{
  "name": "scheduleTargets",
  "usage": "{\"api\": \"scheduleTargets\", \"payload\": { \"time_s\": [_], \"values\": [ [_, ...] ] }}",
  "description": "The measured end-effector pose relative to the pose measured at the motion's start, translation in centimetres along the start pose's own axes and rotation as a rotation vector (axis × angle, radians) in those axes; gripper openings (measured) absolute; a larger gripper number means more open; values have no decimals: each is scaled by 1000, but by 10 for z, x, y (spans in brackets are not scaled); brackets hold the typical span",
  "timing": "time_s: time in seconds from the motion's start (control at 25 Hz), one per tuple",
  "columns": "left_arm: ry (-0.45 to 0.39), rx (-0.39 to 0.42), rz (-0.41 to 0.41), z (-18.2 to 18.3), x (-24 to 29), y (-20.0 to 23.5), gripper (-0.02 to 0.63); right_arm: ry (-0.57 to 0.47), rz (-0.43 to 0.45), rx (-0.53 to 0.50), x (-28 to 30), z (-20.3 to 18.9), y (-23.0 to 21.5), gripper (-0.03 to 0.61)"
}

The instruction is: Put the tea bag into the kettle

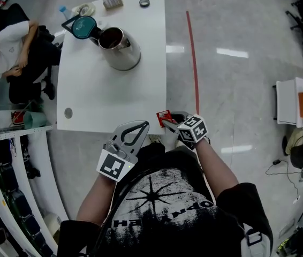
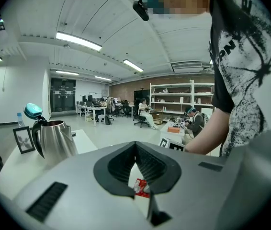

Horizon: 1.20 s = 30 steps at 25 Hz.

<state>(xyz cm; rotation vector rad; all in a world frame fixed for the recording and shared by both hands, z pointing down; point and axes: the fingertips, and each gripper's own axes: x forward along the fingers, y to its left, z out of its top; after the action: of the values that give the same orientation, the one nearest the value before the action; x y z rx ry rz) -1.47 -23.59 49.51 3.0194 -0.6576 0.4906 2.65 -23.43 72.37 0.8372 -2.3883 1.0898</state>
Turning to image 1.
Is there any small white table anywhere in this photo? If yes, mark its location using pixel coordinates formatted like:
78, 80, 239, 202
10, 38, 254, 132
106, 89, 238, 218
275, 77, 303, 129

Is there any small red packet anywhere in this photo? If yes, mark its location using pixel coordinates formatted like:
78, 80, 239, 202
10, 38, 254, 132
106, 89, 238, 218
156, 109, 172, 129

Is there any red canister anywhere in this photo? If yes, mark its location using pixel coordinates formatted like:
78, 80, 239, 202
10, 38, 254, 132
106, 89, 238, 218
10, 110, 25, 126

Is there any person's right forearm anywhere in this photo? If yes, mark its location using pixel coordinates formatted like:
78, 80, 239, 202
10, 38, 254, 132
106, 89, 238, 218
194, 138, 239, 198

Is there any black office chair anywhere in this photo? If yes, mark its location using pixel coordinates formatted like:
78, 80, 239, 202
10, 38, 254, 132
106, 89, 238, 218
0, 3, 56, 64

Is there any person's black printed t-shirt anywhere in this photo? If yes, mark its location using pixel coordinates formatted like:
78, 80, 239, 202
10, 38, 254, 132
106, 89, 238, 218
57, 142, 274, 257

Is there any plastic water bottle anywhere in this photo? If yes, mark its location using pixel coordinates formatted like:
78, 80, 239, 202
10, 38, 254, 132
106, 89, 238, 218
58, 5, 73, 21

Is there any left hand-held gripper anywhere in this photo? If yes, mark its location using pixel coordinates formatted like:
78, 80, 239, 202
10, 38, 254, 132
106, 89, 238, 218
96, 120, 150, 183

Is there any beige tape roll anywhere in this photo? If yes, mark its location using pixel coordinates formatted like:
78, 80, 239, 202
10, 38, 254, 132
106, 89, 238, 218
71, 2, 97, 17

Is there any stainless steel electric kettle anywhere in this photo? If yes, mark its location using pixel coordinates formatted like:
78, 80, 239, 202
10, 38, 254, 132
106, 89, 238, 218
71, 15, 142, 72

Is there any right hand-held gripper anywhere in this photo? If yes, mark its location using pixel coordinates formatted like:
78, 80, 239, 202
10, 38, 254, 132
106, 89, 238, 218
163, 111, 209, 144

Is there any green bin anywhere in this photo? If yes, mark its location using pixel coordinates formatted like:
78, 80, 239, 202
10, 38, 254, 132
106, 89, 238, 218
23, 111, 48, 130

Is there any white shelf unit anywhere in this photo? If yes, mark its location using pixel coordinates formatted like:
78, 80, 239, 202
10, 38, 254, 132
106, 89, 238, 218
0, 124, 70, 257

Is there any person's left forearm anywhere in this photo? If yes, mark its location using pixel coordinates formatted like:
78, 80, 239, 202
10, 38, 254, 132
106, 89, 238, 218
76, 174, 118, 226

